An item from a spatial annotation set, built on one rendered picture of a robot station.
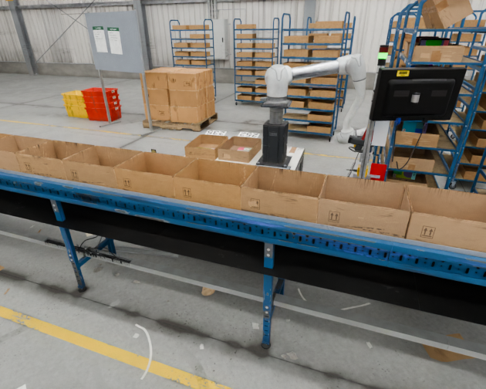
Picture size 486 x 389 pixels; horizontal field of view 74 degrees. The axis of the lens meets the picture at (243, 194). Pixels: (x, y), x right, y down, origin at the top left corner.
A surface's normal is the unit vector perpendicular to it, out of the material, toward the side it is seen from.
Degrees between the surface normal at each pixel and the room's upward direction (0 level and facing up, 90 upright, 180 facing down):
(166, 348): 0
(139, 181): 91
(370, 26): 90
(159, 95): 90
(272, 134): 90
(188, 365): 0
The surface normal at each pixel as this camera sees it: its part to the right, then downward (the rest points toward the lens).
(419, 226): -0.36, 0.43
